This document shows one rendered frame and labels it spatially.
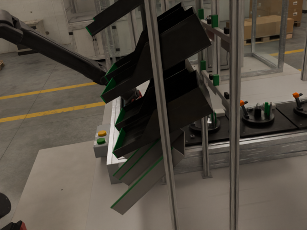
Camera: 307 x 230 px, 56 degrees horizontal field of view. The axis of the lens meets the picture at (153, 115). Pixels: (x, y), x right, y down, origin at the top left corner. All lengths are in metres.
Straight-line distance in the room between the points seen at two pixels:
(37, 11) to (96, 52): 3.32
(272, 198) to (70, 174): 0.83
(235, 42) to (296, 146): 0.77
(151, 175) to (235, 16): 0.45
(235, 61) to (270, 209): 0.60
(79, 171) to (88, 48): 5.23
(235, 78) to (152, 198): 0.63
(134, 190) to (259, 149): 0.62
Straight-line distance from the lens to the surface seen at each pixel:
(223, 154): 1.21
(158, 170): 0.78
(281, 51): 2.26
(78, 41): 6.43
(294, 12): 8.19
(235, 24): 0.64
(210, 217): 1.04
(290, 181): 1.22
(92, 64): 1.09
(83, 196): 1.21
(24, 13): 9.40
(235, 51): 0.64
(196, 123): 1.31
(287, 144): 1.30
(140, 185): 0.82
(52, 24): 9.28
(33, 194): 1.32
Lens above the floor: 1.61
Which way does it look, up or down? 26 degrees down
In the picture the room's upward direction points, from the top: 7 degrees counter-clockwise
